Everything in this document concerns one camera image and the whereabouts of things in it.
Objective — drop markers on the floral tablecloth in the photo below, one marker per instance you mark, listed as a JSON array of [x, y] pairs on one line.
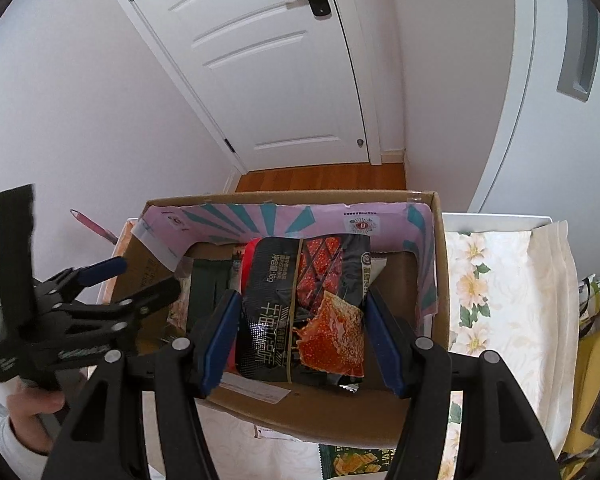
[[505, 310]]

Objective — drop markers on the black and red snack packet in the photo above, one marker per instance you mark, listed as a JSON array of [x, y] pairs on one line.
[[305, 310]]

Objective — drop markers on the green cracker packet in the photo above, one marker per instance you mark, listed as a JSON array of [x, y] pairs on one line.
[[355, 462]]

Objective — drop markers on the person's left hand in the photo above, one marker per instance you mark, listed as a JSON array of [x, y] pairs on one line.
[[27, 405]]

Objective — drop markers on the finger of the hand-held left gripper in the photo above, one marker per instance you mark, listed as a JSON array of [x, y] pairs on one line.
[[100, 270], [150, 297]]

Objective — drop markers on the person's left forearm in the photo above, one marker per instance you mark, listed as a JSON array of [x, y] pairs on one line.
[[15, 452]]

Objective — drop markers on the cardboard box with pink flaps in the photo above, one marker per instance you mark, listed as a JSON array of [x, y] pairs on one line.
[[330, 415]]

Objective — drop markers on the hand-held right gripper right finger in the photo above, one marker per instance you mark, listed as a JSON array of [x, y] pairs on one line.
[[385, 345]]

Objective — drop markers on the white wardrobe door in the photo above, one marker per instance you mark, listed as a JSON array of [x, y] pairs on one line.
[[540, 135]]

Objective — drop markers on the white panelled door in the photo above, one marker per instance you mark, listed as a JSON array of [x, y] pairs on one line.
[[260, 85]]

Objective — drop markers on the yellow plastic item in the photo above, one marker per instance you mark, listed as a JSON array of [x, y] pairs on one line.
[[595, 390]]

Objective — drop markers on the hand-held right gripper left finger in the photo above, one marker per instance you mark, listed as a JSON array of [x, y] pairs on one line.
[[220, 340]]

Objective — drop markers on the long black snack packet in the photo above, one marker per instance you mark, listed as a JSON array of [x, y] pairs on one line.
[[207, 285]]

